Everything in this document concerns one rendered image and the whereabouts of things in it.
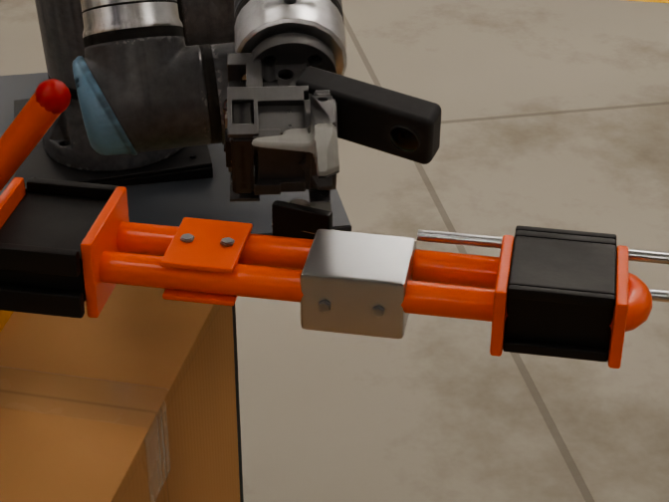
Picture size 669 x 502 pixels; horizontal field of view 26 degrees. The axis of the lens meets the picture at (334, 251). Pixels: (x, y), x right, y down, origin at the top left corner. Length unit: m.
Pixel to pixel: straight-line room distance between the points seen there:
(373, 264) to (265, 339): 1.84
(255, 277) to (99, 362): 0.21
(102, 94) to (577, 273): 0.50
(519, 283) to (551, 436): 1.65
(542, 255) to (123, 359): 0.35
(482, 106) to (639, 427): 1.31
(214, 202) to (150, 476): 0.70
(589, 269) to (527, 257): 0.04
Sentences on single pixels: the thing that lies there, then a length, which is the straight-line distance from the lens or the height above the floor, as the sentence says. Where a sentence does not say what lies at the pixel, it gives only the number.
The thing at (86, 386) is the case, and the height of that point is 0.94.
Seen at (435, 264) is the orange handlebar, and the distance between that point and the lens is 0.98.
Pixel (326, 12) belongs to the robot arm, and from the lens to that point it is 1.16.
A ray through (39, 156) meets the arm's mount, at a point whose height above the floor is 0.76.
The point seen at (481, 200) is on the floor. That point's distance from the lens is 3.27.
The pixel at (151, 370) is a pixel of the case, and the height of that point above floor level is 0.94.
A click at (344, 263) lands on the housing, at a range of 0.96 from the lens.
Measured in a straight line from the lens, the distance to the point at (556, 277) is 0.94.
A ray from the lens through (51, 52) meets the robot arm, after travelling 1.76.
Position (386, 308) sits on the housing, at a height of 1.07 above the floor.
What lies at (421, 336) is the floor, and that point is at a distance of 2.81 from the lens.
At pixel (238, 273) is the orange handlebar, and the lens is 0.97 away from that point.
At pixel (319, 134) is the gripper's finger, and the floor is 1.14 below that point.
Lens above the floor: 1.59
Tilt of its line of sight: 31 degrees down
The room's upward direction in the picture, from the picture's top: straight up
